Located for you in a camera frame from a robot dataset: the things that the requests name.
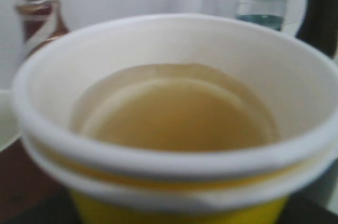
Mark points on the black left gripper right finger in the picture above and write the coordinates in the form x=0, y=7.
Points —
x=300, y=210

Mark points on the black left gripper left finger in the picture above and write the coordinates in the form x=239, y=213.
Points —
x=57, y=209

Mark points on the yellow paper cup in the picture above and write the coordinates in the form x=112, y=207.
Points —
x=178, y=118

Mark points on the cola bottle red label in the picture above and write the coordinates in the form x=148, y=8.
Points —
x=319, y=26

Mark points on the brown coffee drink bottle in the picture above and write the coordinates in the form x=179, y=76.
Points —
x=41, y=22

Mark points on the clear water bottle green label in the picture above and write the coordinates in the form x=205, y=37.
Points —
x=261, y=4

